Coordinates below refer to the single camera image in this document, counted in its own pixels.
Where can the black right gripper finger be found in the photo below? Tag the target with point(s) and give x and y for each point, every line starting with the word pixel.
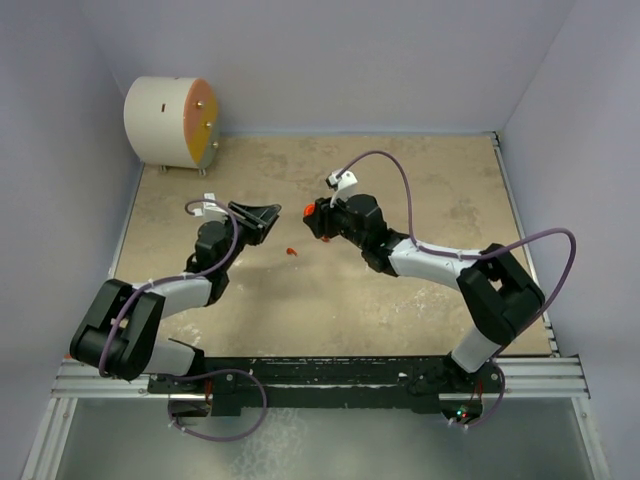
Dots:
pixel 318 223
pixel 319 205

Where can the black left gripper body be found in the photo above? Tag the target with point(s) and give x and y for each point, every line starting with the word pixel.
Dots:
pixel 246 233

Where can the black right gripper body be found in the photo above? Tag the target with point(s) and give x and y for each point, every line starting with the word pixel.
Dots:
pixel 337 220

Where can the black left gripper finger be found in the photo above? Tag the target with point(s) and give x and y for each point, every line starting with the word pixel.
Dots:
pixel 256 214
pixel 267 220

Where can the orange earbud charging case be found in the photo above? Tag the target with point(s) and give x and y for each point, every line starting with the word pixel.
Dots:
pixel 309 210

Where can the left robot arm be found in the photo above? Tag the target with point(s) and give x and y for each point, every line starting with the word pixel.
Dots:
pixel 119 332

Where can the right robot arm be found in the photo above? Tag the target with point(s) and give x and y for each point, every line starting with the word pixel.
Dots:
pixel 500 295

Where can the round tricolour drawer cabinet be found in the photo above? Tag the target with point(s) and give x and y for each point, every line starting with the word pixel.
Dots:
pixel 173 122

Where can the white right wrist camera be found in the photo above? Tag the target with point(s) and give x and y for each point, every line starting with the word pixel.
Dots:
pixel 343 184

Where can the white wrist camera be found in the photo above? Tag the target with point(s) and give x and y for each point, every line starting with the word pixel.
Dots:
pixel 343 184
pixel 209 210

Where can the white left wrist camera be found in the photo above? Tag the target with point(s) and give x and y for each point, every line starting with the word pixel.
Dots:
pixel 209 210

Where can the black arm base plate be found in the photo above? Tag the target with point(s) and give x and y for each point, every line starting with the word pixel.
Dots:
pixel 429 384

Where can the aluminium rail frame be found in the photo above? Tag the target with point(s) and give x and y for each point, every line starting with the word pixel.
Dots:
pixel 322 418

